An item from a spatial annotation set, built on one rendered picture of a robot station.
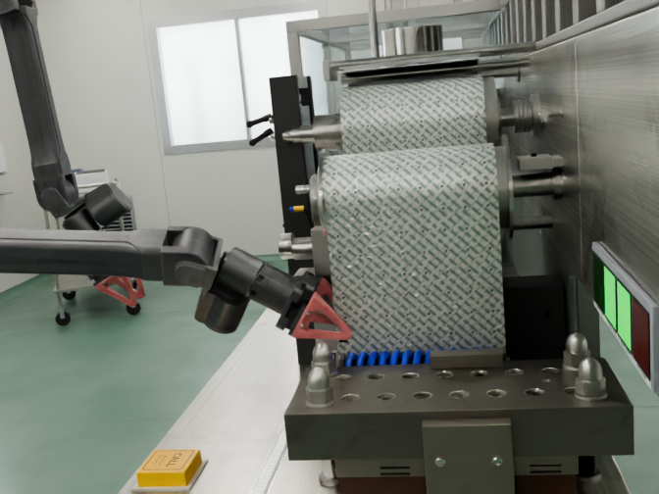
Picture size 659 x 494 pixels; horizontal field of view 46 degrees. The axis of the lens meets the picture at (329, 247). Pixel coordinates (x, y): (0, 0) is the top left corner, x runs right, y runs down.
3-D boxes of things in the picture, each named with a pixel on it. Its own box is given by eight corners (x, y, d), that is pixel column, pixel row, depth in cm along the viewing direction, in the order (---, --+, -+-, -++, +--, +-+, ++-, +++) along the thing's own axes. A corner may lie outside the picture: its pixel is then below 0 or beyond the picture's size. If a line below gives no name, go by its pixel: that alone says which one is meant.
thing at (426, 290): (339, 363, 112) (328, 237, 108) (506, 356, 108) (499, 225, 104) (339, 364, 111) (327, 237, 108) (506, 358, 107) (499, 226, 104)
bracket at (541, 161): (516, 167, 111) (515, 153, 110) (558, 164, 110) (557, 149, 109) (519, 171, 106) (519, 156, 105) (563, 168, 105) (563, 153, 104)
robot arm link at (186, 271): (177, 262, 104) (186, 226, 111) (154, 322, 110) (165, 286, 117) (261, 288, 106) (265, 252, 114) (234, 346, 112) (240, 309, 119)
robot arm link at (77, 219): (65, 218, 151) (54, 222, 146) (92, 198, 150) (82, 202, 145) (86, 246, 152) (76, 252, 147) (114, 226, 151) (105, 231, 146)
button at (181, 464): (156, 464, 112) (154, 448, 111) (202, 464, 111) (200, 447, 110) (137, 488, 105) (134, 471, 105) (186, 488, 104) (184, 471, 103)
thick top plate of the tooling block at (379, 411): (310, 407, 109) (306, 367, 108) (606, 399, 103) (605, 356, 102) (288, 461, 94) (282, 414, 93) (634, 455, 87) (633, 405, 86)
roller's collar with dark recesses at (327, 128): (321, 150, 140) (317, 115, 139) (353, 147, 139) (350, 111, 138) (315, 153, 134) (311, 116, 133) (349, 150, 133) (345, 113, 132)
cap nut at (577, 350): (560, 361, 101) (559, 328, 101) (589, 360, 101) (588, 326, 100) (564, 370, 98) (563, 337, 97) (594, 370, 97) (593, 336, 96)
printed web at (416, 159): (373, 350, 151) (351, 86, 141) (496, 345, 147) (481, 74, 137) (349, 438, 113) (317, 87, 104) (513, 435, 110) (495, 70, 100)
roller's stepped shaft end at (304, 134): (285, 144, 139) (283, 126, 139) (318, 142, 138) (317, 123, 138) (281, 146, 136) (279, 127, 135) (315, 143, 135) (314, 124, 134)
